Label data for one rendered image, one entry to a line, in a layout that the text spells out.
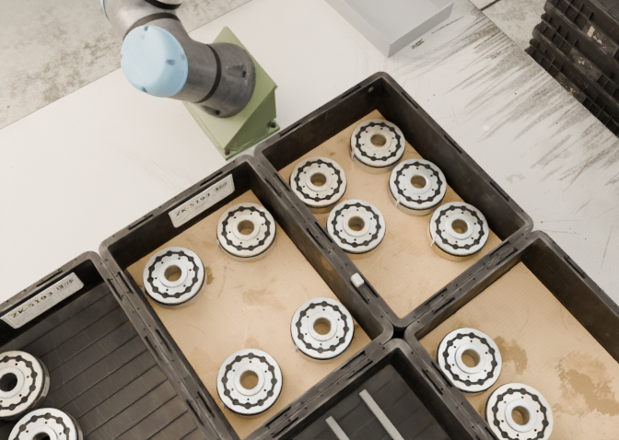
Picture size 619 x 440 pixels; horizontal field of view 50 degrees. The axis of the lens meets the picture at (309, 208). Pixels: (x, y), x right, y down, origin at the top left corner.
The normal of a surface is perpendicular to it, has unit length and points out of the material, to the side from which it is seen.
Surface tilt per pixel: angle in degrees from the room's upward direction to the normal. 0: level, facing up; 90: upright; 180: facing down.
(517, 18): 0
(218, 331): 0
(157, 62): 42
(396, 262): 0
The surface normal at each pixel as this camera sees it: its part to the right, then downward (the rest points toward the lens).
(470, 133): 0.01, -0.44
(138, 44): -0.45, 0.11
